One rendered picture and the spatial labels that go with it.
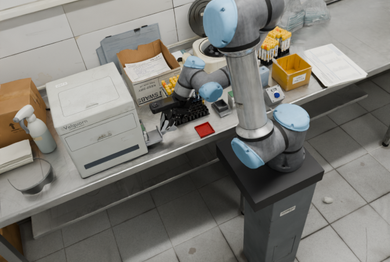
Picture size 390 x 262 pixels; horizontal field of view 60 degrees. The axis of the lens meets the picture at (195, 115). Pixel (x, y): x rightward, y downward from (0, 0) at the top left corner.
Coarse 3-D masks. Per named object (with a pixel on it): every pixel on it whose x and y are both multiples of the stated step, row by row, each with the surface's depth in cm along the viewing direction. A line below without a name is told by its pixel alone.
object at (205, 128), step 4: (200, 124) 148; (204, 124) 148; (208, 124) 148; (196, 128) 147; (200, 128) 147; (204, 128) 146; (208, 128) 146; (212, 128) 145; (200, 132) 145; (204, 132) 145; (208, 132) 144; (212, 132) 144; (200, 136) 143; (204, 136) 143
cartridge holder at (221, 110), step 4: (220, 100) 154; (212, 104) 155; (216, 104) 154; (220, 104) 155; (224, 104) 154; (216, 108) 152; (220, 108) 150; (224, 108) 151; (228, 108) 152; (220, 112) 151; (224, 112) 151; (228, 112) 151; (220, 116) 151
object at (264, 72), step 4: (260, 68) 157; (264, 68) 157; (260, 72) 155; (264, 72) 155; (268, 72) 157; (264, 76) 157; (268, 76) 159; (264, 80) 159; (268, 80) 160; (264, 84) 161; (264, 88) 161
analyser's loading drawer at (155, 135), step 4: (148, 132) 142; (152, 132) 142; (156, 132) 142; (160, 132) 139; (148, 136) 136; (152, 136) 140; (156, 136) 140; (160, 136) 140; (152, 140) 139; (156, 140) 139; (160, 140) 140; (148, 144) 138
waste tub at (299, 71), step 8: (288, 56) 163; (296, 56) 164; (280, 64) 164; (288, 64) 167; (296, 64) 166; (304, 64) 160; (272, 72) 165; (280, 72) 158; (288, 72) 168; (296, 72) 153; (304, 72) 155; (280, 80) 160; (288, 80) 154; (296, 80) 156; (304, 80) 159; (288, 88) 158
